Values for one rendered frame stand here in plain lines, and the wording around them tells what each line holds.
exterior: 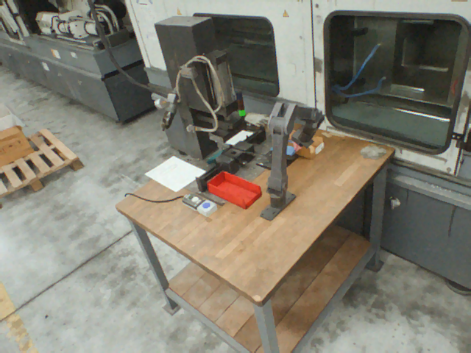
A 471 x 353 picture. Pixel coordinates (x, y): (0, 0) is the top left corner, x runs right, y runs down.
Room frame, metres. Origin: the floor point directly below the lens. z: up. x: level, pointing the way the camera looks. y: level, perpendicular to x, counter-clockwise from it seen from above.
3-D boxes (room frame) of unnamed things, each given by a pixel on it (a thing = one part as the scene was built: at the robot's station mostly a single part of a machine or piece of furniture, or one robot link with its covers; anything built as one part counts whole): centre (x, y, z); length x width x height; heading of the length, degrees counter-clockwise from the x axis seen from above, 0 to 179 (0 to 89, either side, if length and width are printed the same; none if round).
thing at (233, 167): (1.66, -0.02, 0.94); 0.20 x 0.10 x 0.07; 131
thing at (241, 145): (1.66, -0.02, 0.98); 0.20 x 0.10 x 0.01; 131
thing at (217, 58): (1.65, -0.02, 1.37); 0.11 x 0.09 x 0.30; 131
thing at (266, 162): (1.61, -0.24, 0.91); 0.17 x 0.16 x 0.02; 131
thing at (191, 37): (1.76, 0.06, 1.44); 0.17 x 0.13 x 0.42; 41
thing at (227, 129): (1.70, 0.03, 1.22); 0.26 x 0.18 x 0.30; 41
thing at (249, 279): (1.51, -0.10, 0.45); 1.12 x 0.99 x 0.90; 131
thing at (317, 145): (1.70, -0.37, 0.93); 0.25 x 0.13 x 0.08; 41
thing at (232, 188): (1.40, 0.02, 0.93); 0.25 x 0.12 x 0.06; 41
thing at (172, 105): (1.79, 0.26, 1.25); 0.19 x 0.07 x 0.19; 131
